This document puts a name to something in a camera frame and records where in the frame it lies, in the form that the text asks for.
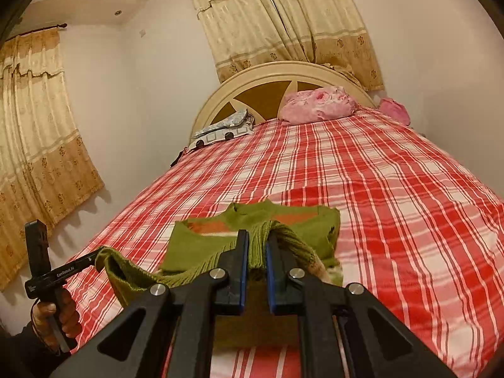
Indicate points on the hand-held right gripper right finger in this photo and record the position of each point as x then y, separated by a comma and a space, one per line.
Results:
272, 279

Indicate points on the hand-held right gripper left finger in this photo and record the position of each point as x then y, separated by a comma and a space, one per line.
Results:
232, 279

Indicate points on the green orange striped sweater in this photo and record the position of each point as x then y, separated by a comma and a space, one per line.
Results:
197, 240

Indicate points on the person's left forearm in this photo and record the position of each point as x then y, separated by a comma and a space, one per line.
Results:
23, 352

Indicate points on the wide beige floral curtain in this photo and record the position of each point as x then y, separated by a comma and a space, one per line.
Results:
39, 145

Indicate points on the dark cloth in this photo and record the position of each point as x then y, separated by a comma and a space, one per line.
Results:
179, 157

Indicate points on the white pillow with black dots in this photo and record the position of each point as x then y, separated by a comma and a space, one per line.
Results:
216, 138

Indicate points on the red plaid bed sheet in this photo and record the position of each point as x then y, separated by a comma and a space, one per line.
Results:
393, 204

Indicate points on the pink floral pillow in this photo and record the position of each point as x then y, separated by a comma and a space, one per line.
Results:
315, 106

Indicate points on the cream wooden headboard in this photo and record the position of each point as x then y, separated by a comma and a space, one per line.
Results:
252, 82

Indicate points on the small pink cloth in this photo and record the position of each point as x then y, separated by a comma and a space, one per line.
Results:
395, 111

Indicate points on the dark curtain rod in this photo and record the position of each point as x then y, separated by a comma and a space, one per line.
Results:
47, 28

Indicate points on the beige floral curtain panel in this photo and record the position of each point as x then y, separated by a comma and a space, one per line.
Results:
244, 27
334, 27

